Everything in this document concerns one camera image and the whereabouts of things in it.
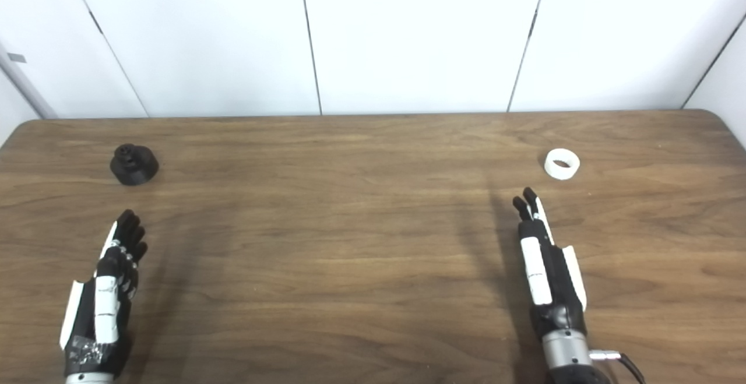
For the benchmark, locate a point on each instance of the small grey wall tag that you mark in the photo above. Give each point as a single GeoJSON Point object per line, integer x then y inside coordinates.
{"type": "Point", "coordinates": [17, 57]}

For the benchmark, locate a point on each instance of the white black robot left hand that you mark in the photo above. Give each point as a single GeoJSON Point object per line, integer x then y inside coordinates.
{"type": "Point", "coordinates": [106, 308]}

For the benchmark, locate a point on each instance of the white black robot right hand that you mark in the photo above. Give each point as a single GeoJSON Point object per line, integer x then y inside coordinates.
{"type": "Point", "coordinates": [536, 273]}

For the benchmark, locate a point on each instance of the round black plastic part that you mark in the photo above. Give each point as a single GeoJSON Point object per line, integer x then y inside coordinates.
{"type": "Point", "coordinates": [134, 167]}

